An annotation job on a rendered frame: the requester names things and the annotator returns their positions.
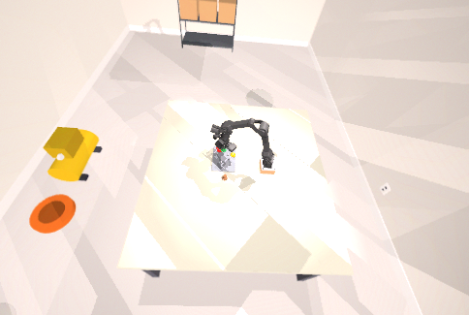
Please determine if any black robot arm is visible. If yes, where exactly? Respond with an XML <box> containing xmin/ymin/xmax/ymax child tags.
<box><xmin>210</xmin><ymin>118</ymin><xmax>275</xmax><ymax>169</ymax></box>

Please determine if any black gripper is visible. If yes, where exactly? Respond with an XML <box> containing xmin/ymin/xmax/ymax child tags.
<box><xmin>212</xmin><ymin>134</ymin><xmax>236</xmax><ymax>152</ymax></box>

